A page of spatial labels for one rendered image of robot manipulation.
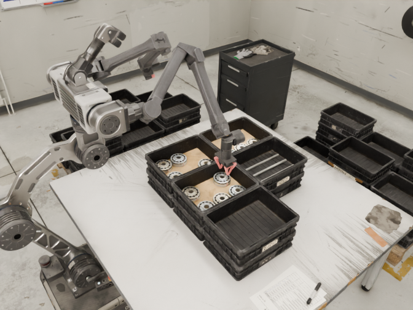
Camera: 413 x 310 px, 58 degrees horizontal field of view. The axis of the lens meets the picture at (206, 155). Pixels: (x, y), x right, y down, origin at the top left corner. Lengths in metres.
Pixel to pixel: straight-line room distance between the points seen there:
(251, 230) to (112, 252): 0.73
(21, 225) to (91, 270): 0.61
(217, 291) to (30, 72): 3.61
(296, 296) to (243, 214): 0.48
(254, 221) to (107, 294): 1.03
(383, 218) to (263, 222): 0.76
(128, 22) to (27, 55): 1.28
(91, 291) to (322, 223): 1.44
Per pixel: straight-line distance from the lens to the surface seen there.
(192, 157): 2.40
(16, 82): 4.82
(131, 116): 1.62
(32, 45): 4.74
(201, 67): 1.85
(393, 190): 3.22
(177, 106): 3.63
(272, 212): 2.08
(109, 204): 2.32
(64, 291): 2.57
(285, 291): 1.94
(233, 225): 1.99
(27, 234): 2.04
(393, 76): 5.08
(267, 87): 3.78
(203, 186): 2.19
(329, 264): 2.10
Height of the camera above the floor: 2.30
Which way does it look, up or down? 37 degrees down
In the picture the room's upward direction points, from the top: 2 degrees clockwise
